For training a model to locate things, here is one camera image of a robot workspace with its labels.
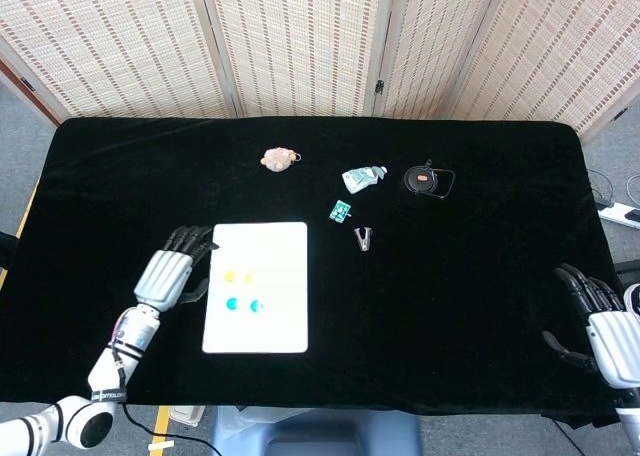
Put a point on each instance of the teal round chip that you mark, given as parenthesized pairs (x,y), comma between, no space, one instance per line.
(256,305)
(232,303)

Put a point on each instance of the white plastic container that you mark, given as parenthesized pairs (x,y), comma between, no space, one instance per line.
(186,415)

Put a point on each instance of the white green spout pouch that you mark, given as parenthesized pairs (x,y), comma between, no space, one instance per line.
(360,180)

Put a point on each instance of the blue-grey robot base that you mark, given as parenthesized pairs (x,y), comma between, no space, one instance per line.
(320,431)

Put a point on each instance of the woven folding screen panel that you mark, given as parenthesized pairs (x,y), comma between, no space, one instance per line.
(565,41)
(435,41)
(295,41)
(110,41)

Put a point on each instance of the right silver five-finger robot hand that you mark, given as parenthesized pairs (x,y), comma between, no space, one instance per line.
(615,346)

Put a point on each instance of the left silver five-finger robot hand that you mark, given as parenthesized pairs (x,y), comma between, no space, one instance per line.
(162,278)

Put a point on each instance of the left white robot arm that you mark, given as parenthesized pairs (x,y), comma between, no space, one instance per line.
(120,351)

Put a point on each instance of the white tape piece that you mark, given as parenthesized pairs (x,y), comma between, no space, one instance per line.
(161,446)

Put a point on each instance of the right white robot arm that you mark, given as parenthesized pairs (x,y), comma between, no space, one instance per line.
(631,426)

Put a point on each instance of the black screen hinge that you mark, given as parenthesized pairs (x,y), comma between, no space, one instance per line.
(379,87)
(26,83)
(620,114)

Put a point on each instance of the black object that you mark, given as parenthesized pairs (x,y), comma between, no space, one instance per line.
(6,251)

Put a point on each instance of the yellow floor tape strip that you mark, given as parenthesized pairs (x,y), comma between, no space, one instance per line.
(161,423)

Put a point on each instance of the orange round chip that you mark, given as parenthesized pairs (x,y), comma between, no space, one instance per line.
(248,277)
(230,276)

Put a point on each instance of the black velvet tablecloth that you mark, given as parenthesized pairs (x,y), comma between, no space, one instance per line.
(400,301)

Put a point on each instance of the white power strip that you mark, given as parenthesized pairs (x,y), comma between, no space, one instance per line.
(617,212)

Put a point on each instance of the white magnetic board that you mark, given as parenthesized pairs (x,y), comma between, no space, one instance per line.
(280,326)

